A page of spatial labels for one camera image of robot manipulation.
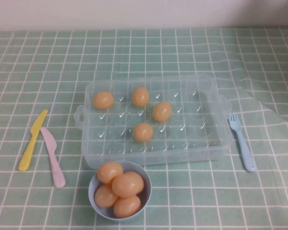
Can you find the orange plastic egg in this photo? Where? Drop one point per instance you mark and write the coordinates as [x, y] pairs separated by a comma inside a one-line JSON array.
[[143, 132], [140, 97], [127, 207], [108, 185], [103, 100], [109, 171], [127, 184], [162, 111], [104, 197]]

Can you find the transparent plastic egg box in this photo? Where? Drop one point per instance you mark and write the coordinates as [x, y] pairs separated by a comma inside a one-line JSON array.
[[196, 134]]

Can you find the light blue bowl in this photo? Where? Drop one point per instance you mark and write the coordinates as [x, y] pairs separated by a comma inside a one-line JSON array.
[[146, 191]]

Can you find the pink plastic knife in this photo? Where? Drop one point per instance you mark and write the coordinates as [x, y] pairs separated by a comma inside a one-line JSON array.
[[52, 155]]

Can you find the light blue plastic fork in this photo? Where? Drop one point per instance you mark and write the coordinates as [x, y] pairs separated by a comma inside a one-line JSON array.
[[242, 143]]

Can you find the yellow plastic knife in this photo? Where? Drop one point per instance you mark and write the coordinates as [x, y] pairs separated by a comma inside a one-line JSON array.
[[31, 143]]

